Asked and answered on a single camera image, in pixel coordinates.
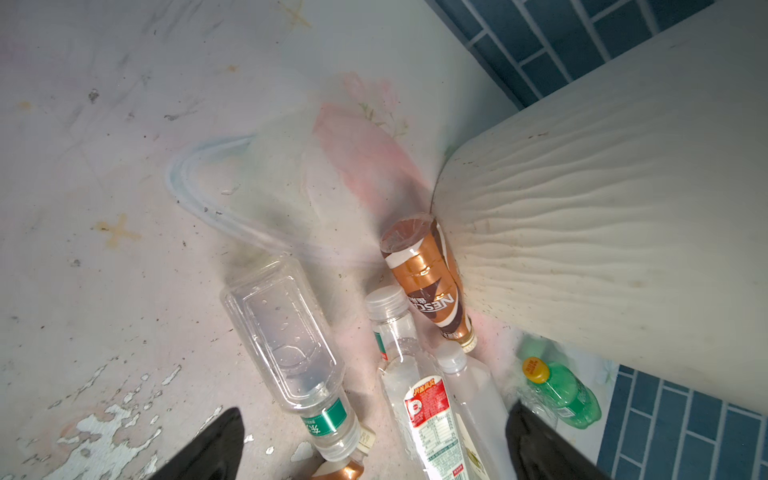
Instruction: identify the clear bottle green cap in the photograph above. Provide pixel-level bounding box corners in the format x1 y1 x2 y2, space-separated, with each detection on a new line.
221 257 362 462

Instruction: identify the white bin with pink liner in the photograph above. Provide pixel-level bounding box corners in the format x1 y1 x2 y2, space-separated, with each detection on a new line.
433 1 767 413

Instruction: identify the frosted clear tall bottle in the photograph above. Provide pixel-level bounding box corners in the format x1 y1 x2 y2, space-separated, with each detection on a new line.
434 341 517 479

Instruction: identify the clear bottle red white label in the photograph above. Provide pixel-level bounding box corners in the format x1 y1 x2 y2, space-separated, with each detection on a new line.
365 286 471 479

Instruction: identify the green soda bottle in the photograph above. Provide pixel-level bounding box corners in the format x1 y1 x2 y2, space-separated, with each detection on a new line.
522 357 602 430

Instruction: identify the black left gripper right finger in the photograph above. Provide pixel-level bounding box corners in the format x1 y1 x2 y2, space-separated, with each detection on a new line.
505 401 609 480

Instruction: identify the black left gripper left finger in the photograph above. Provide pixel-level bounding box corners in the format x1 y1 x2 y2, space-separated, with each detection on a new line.
151 407 245 480

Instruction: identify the brown drink bottle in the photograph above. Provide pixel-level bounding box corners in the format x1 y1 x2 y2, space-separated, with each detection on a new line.
310 425 376 480
379 213 477 353

